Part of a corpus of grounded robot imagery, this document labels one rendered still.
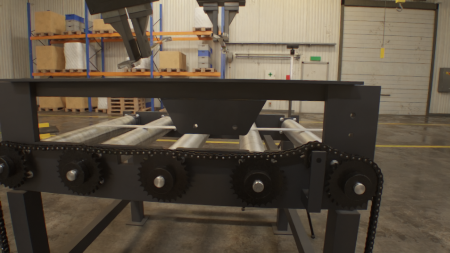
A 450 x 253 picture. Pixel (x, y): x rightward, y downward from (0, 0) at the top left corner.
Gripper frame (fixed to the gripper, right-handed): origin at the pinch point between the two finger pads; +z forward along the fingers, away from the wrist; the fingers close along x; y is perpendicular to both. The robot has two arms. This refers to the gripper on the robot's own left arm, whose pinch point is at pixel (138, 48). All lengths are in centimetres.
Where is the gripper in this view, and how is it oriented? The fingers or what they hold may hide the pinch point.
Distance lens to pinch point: 51.4
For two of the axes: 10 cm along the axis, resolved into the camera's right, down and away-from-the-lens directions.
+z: 1.5, 8.6, 4.9
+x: -9.8, 0.8, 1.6
